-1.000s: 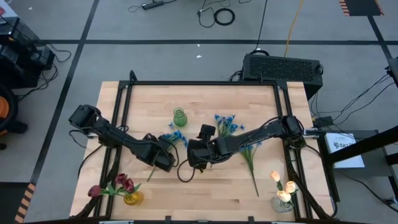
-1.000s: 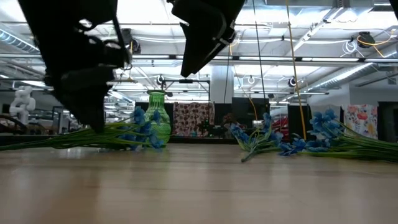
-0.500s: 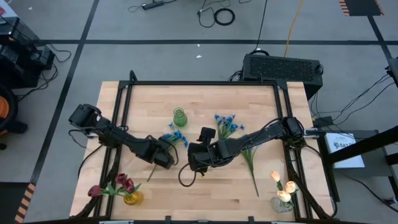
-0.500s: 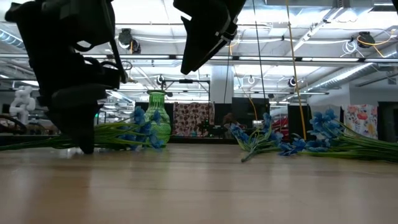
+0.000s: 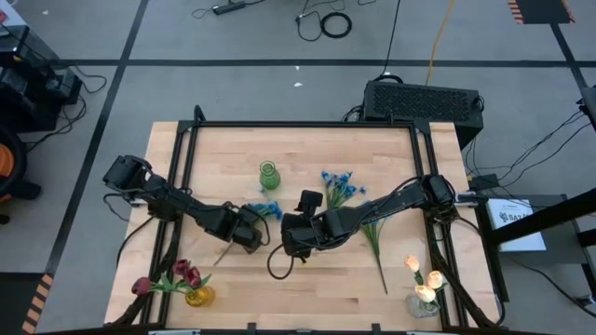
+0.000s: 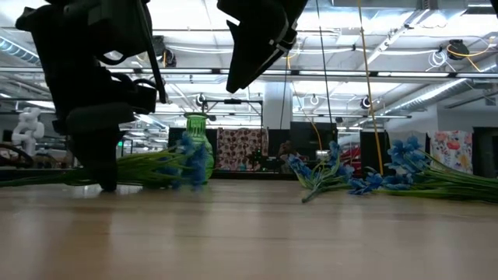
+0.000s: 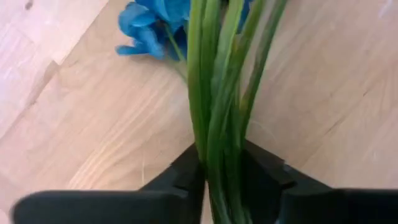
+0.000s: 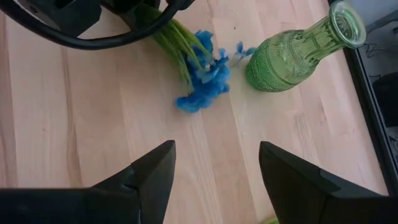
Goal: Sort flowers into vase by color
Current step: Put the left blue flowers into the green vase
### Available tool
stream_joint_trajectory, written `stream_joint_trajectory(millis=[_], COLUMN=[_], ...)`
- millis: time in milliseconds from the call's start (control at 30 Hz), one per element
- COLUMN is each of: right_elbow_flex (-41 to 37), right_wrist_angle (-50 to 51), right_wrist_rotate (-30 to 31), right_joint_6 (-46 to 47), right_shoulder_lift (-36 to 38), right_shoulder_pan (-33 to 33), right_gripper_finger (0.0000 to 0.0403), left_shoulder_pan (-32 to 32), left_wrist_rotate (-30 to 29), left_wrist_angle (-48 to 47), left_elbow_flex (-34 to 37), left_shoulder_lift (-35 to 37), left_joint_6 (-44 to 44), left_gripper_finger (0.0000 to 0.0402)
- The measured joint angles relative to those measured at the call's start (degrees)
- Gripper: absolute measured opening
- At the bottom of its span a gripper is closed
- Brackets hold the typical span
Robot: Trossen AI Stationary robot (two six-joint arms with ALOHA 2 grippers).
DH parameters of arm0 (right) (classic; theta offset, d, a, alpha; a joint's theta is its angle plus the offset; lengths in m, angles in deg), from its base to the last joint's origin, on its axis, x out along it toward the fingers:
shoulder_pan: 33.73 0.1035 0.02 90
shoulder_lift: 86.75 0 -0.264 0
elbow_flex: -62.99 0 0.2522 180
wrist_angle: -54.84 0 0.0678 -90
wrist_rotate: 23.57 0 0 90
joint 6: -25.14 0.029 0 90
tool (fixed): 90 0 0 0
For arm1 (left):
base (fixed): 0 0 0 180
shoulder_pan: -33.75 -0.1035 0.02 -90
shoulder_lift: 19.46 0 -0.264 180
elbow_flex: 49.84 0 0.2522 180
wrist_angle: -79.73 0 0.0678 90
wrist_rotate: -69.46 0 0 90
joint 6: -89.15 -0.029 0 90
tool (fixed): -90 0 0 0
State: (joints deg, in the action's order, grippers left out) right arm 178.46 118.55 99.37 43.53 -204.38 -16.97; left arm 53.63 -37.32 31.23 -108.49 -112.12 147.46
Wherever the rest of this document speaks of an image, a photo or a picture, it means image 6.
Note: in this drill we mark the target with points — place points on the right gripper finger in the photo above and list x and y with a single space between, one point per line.
257 39

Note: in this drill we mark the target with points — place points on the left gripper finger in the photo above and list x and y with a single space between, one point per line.
97 155

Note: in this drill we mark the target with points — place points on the blue artificial flower sprig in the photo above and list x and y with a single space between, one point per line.
198 163
404 155
297 163

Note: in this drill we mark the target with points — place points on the green glass vase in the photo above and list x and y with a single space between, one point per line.
196 126

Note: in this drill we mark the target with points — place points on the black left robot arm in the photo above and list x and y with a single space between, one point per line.
58 27

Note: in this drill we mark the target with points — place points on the white square column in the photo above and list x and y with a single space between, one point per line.
278 105

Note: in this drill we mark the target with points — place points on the black computer case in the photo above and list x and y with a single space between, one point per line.
313 134

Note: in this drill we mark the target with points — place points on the long ceiling light strip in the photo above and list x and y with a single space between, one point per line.
389 74

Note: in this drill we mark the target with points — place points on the black partition panel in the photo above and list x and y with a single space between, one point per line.
484 151
367 151

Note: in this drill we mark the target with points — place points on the floral print cloth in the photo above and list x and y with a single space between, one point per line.
451 149

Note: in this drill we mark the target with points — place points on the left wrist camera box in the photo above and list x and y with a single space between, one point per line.
144 99

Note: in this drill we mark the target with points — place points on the black overhead stand frame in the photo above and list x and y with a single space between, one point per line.
232 101

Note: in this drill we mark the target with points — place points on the black aluminium table frame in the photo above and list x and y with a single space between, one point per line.
253 176

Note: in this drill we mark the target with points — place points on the silver ventilation duct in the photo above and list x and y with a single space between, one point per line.
428 95

